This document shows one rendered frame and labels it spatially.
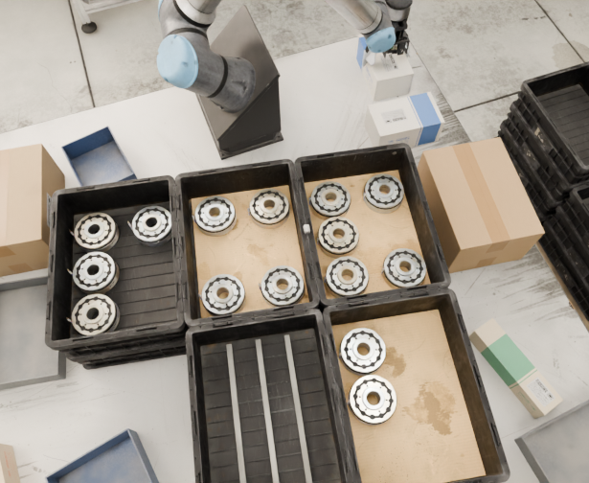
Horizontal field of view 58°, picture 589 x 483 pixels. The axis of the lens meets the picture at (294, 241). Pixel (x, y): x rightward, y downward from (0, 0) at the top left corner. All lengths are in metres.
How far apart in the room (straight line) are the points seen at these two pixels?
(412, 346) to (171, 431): 0.61
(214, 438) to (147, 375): 0.29
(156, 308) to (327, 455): 0.52
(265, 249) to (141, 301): 0.33
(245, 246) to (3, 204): 0.64
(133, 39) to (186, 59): 1.73
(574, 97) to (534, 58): 0.85
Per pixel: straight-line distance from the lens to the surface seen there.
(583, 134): 2.20
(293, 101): 1.78
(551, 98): 2.26
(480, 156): 1.52
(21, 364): 1.55
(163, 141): 1.73
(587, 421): 1.52
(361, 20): 1.40
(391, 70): 1.76
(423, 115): 1.66
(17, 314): 1.60
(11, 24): 3.44
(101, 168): 1.72
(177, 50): 1.41
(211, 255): 1.35
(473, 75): 2.94
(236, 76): 1.48
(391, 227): 1.39
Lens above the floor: 2.04
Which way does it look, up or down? 64 degrees down
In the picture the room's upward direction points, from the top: 1 degrees counter-clockwise
